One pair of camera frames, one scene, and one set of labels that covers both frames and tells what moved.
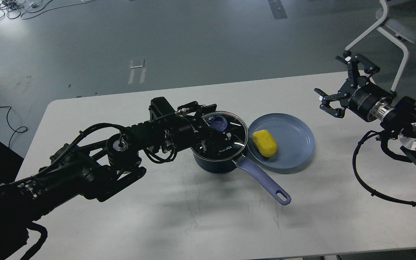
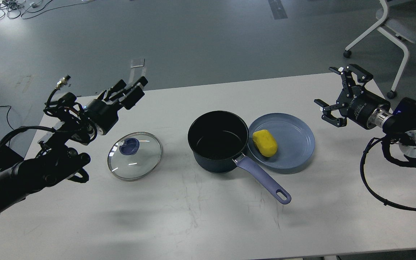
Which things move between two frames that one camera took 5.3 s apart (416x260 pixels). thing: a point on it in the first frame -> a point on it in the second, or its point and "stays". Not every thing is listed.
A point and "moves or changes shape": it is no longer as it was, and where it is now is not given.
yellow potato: (265, 142) stays
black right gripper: (358, 94) -> (356, 104)
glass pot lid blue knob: (217, 122) moves or changes shape
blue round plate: (295, 141) stays
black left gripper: (198, 132) -> (104, 115)
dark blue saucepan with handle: (224, 148) stays
